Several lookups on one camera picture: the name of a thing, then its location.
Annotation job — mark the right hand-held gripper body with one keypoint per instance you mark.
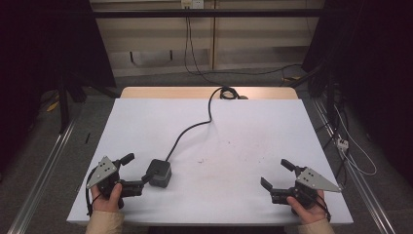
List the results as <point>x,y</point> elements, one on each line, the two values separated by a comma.
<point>313,181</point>

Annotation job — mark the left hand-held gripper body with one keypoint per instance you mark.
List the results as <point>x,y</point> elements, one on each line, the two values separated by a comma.
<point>103,169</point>

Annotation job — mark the dark grey cube adapter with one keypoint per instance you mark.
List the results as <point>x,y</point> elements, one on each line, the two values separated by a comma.
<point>159,173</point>

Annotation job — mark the person's right hand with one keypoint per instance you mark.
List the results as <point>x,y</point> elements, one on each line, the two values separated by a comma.
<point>310,214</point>

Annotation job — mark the person's left hand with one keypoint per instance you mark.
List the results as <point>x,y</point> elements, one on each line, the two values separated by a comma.
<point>107,202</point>

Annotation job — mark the white power strip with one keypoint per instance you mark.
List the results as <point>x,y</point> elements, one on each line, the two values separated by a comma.
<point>342,143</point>

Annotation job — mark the black metal stand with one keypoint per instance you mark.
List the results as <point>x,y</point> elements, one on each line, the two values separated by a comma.
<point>65,104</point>

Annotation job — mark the yellow floor tape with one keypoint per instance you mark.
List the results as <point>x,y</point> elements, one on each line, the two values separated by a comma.
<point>53,106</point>

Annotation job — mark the black curtain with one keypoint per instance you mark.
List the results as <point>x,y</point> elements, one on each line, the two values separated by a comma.
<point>42,48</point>
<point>373,65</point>

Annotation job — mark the black horizontal metal bar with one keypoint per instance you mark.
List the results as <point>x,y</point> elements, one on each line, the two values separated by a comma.
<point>207,13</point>

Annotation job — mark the aluminium floor rail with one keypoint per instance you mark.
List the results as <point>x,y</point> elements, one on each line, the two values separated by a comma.
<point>360,182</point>
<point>42,177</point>

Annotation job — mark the white wall socket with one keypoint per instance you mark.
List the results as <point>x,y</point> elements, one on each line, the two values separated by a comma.
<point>192,3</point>

